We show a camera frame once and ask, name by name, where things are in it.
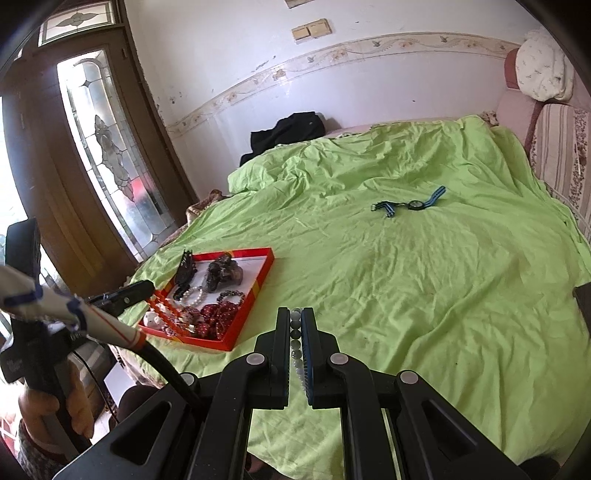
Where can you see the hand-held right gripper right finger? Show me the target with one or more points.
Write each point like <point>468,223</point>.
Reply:
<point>310,360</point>

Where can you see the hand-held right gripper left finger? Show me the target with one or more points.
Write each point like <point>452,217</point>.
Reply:
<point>281,360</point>

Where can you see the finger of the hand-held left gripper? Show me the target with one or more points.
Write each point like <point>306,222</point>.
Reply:
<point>129,293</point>

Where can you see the black hair claw clip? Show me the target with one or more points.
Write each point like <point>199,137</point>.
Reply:
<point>185,270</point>

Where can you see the red cardboard box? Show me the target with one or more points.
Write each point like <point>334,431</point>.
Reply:
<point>251,295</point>

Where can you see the grey dotted chiffon scrunchie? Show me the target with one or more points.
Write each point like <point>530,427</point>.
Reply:
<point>224,272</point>

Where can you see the person's left forearm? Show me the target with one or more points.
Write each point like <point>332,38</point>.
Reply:
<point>32,457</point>

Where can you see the person's left hand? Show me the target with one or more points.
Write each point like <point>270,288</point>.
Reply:
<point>79,397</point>

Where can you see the white patterned scrunchie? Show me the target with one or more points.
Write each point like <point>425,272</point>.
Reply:
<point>152,320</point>

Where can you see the red dotted scrunchie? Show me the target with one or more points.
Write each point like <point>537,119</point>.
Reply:
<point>217,321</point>

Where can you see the brown door with patterned glass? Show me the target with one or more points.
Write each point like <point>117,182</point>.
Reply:
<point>46,138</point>

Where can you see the brown fuzzy blanket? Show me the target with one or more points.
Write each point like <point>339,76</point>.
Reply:
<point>207,203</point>

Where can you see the green bed sheet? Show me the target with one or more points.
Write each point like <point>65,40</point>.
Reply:
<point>415,277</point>

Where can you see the black cloth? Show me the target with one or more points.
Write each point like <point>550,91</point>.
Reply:
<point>286,134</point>

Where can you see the patterned glass transom window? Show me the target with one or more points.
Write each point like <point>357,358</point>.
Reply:
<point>78,18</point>

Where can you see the dark object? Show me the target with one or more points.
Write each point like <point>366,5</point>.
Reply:
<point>582,309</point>

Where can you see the pink padded headboard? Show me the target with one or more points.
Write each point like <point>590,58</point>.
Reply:
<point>554,134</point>

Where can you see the white floral pillow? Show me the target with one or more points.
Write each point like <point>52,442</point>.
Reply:
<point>542,64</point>

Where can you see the beige wall switch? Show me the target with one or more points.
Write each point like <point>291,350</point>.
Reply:
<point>301,33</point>
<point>319,27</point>

